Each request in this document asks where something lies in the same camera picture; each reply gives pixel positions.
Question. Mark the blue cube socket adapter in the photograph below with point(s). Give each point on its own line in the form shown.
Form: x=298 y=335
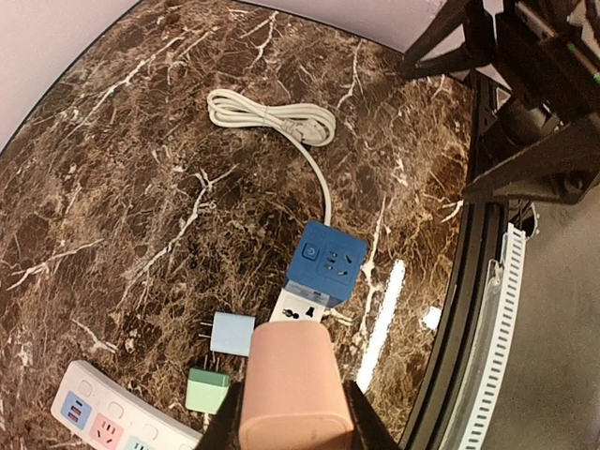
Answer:
x=325 y=266

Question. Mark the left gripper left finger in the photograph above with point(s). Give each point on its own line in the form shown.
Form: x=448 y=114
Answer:
x=222 y=432

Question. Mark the white coiled cable small strip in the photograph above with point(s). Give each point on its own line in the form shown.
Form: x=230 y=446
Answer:
x=304 y=125

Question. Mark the pink plug adapter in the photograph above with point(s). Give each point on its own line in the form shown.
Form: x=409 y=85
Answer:
x=293 y=395

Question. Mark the green plug adapter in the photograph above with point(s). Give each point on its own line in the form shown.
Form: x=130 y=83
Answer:
x=207 y=386

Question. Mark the white slotted cable duct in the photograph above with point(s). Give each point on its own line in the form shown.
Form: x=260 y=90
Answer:
x=502 y=294

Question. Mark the long white colourful power strip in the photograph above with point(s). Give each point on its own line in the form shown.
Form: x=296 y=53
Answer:
x=107 y=416

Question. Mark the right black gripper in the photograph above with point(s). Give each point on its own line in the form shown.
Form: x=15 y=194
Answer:
x=554 y=78

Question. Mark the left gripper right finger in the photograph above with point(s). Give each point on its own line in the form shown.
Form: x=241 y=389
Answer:
x=370 y=433

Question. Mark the small white power strip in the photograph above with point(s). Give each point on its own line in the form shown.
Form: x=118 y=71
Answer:
x=297 y=302

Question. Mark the black front table rail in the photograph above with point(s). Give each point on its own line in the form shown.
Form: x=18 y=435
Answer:
x=438 y=417

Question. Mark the light blue plug adapter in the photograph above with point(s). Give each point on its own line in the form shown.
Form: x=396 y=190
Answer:
x=230 y=333

